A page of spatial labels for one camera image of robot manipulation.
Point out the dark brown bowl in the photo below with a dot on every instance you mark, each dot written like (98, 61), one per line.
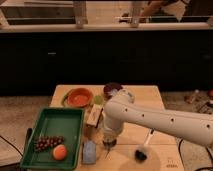
(110, 87)

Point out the orange plastic bowl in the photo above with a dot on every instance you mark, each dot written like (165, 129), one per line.
(79, 97)

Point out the bunch of dark grapes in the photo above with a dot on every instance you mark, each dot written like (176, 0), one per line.
(43, 143)

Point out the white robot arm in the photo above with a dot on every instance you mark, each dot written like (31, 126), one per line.
(120, 109)

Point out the green plastic tray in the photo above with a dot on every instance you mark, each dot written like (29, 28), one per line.
(54, 126)

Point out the metal cup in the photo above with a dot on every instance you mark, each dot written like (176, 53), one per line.
(109, 143)

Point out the blue sponge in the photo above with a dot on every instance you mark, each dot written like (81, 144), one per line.
(89, 152)

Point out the green round lid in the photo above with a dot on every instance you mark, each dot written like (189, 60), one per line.
(98, 100)

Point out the orange peach fruit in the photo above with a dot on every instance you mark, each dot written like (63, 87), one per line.
(59, 152)

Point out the small wooden block toy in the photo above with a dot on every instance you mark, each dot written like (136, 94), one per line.
(94, 115)

